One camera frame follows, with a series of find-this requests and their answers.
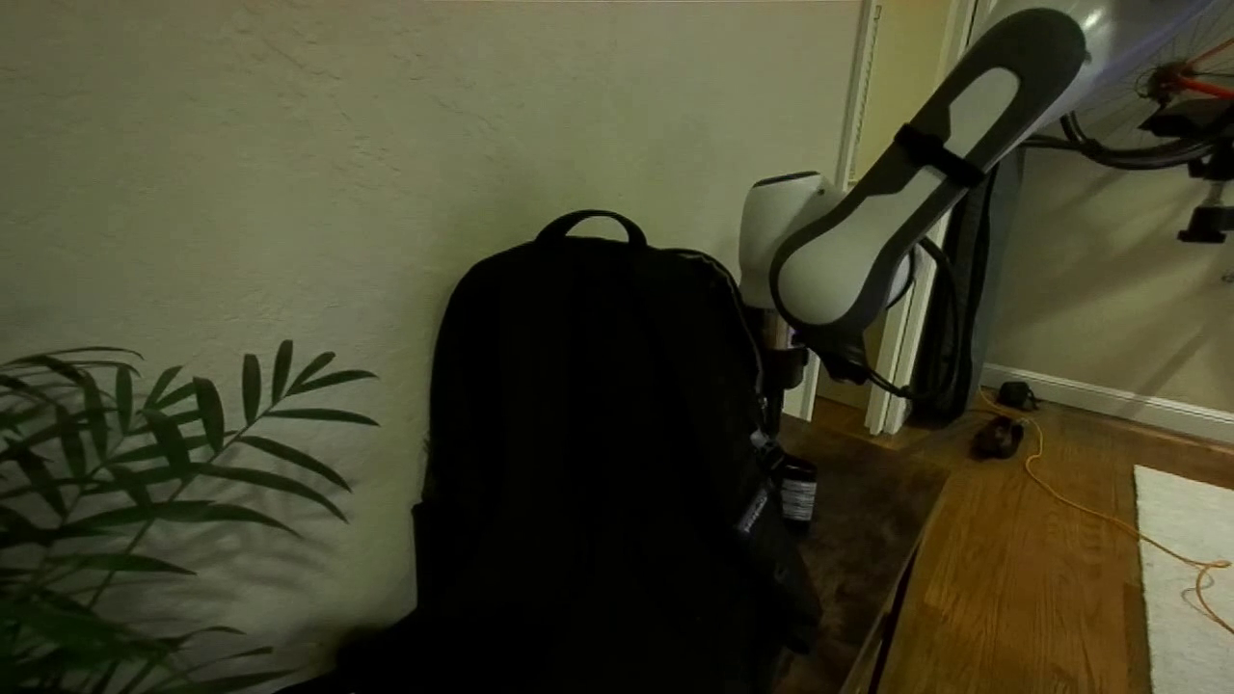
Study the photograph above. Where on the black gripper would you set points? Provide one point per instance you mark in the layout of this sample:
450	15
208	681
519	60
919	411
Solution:
789	347

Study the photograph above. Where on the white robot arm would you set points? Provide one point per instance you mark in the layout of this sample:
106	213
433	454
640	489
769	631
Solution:
888	218

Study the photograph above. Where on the black hanging bag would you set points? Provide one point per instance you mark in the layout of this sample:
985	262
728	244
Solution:
976	371

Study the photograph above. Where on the dark wooden table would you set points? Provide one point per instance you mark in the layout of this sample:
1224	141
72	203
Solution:
888	515

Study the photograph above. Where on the dark brown floor object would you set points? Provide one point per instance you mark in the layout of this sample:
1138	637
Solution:
995	438

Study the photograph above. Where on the black backpack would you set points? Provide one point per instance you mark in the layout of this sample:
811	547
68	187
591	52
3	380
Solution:
579	449

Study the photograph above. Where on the small black floor object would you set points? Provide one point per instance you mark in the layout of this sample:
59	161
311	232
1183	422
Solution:
1014	395

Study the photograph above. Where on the white baseboard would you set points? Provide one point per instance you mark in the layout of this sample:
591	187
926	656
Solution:
1120	399

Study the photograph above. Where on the thin white door trim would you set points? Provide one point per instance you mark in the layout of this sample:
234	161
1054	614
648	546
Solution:
854	78

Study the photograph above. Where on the white rug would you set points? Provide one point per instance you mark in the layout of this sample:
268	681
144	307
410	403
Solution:
1189	579

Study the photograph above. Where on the green palm plant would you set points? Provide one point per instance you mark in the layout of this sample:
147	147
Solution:
117	465

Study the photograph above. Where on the white door frame post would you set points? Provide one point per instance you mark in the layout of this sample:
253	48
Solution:
894	404

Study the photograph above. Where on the bicycle with orange frame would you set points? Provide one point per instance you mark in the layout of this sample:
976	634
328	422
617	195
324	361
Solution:
1183	141

